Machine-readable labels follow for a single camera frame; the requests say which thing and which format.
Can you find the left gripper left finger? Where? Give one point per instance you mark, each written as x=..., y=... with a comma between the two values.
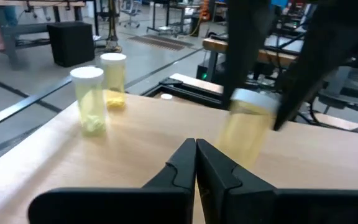
x=154, y=205

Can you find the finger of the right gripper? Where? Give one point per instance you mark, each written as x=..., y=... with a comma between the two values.
x=328, y=46
x=244, y=37

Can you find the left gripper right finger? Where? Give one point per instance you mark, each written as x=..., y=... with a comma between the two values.
x=244, y=205

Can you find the yellow pill bottle white cap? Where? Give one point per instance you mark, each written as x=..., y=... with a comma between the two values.
x=89, y=102
x=244, y=133
x=113, y=77

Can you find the wooden table gray leg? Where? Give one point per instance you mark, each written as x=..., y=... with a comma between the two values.
x=211, y=45

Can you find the gray office chair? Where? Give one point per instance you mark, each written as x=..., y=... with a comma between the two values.
x=346, y=84

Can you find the black standing desk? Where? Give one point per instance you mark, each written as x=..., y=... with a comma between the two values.
x=166, y=15

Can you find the brown striped floor mat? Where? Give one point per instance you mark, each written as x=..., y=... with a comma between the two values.
x=160, y=42

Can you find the light office chair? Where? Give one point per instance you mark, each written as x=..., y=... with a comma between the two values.
x=132, y=12

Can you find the black cube cabinet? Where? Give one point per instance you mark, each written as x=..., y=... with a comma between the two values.
x=71, y=43

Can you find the wooden workbench gray legs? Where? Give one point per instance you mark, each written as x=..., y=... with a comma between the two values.
x=42, y=3

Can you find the person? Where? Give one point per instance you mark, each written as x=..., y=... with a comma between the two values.
x=9, y=15

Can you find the wooden shelf black frame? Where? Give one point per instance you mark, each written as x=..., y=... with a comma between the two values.
x=154, y=130

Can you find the black aluminium table frame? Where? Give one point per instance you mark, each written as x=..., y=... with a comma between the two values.
x=191, y=91

